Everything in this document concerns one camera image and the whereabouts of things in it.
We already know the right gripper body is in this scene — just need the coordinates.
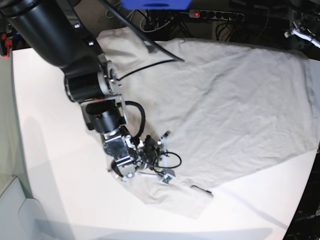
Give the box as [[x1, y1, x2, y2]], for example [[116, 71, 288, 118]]
[[109, 139, 165, 182]]

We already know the beige t-shirt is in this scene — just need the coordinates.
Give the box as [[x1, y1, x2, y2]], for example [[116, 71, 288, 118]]
[[97, 28, 320, 219]]

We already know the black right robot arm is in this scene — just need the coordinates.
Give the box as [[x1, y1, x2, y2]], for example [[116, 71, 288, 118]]
[[0, 0, 166, 181]]

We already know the blue box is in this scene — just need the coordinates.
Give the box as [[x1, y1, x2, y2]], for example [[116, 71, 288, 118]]
[[121, 0, 192, 10]]

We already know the red and black clamp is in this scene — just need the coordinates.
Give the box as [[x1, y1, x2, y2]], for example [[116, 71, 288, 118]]
[[0, 32, 13, 58]]

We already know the black power strip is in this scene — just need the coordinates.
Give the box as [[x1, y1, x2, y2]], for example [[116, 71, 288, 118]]
[[188, 9, 245, 22]]

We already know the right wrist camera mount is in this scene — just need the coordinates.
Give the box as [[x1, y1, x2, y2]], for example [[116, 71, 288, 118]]
[[136, 130, 182, 186]]

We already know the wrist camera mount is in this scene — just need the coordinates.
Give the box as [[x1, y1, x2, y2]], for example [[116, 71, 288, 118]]
[[284, 22, 320, 48], [136, 130, 182, 186]]

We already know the white cable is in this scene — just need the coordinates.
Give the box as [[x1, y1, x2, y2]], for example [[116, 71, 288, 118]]
[[138, 14, 176, 34]]

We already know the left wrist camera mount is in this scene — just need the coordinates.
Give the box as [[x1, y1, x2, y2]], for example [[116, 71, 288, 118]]
[[284, 22, 320, 48]]

